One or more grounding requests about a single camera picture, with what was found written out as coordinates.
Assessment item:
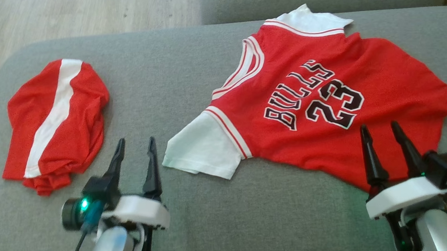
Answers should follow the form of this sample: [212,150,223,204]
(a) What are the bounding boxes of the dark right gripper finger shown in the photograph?
[359,122,391,191]
[390,118,429,180]

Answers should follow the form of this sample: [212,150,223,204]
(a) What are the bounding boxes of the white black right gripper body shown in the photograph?
[363,173,447,251]

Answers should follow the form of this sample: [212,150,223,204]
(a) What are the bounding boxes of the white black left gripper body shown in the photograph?
[109,191,174,251]

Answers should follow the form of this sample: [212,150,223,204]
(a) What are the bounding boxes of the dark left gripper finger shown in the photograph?
[137,136,164,202]
[100,138,131,191]

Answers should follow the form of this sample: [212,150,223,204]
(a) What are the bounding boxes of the red shorts with white stripe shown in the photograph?
[0,54,119,201]

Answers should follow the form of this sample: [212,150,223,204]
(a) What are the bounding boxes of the red Bulls 23 jersey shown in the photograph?
[149,0,447,212]

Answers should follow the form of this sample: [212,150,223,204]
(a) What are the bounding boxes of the large grey sofa seat cushion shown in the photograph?
[0,1,447,251]

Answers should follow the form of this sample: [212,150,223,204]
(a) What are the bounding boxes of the left camera cable teal plug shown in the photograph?
[54,199,110,251]

